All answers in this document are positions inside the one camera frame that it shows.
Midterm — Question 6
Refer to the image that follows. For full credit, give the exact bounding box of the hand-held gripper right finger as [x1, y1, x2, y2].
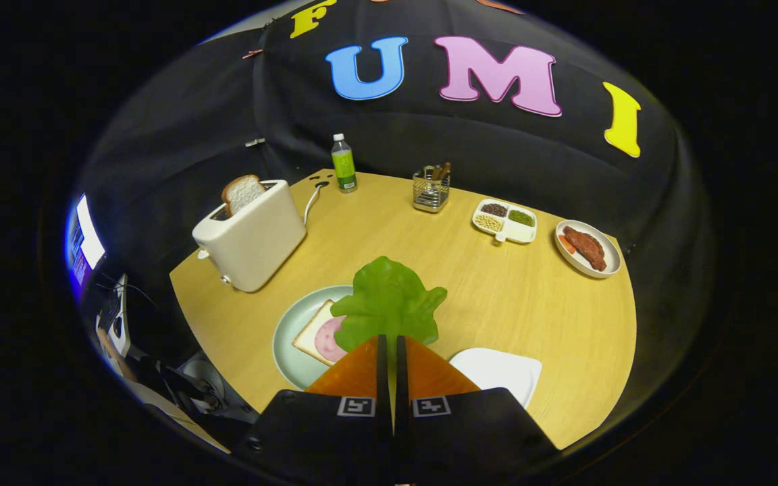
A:
[396, 335, 559, 486]

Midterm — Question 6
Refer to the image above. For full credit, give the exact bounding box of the green label plastic bottle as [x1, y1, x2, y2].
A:
[331, 133, 358, 194]

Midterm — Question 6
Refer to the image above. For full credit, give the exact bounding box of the white bread slice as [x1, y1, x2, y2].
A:
[292, 299, 353, 367]

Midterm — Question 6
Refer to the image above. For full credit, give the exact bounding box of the pale green round plate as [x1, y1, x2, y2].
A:
[272, 285, 356, 391]

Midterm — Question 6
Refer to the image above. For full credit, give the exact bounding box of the white toaster cable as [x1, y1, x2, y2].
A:
[303, 180, 330, 225]

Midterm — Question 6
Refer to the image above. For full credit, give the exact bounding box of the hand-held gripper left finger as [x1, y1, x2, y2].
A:
[237, 334, 395, 486]

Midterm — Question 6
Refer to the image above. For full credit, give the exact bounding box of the green lettuce leaf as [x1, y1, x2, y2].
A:
[330, 256, 448, 353]

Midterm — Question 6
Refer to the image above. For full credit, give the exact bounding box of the toasted bread slice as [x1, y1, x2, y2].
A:
[221, 175, 267, 217]

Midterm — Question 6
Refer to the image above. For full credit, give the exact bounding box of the white toaster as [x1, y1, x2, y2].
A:
[192, 180, 307, 293]

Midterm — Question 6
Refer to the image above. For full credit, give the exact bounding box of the pink ham slice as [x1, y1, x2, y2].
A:
[314, 316, 349, 363]

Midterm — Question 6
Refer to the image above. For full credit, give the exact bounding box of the white divided dish with beans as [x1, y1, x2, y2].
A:
[472, 198, 538, 244]

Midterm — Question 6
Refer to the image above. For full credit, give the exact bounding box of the metal wire basket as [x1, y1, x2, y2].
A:
[412, 163, 451, 214]

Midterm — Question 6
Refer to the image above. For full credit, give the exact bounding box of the white round plate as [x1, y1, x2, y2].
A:
[554, 220, 623, 279]

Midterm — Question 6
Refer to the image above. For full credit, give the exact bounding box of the red meat slice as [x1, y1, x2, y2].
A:
[563, 226, 607, 272]

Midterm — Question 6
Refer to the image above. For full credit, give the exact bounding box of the lit monitor screen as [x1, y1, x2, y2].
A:
[65, 194, 106, 298]

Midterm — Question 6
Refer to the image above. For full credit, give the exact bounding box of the white square plate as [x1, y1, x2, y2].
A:
[449, 348, 543, 409]

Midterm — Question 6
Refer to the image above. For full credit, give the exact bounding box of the black backdrop cloth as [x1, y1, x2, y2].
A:
[75, 0, 714, 433]

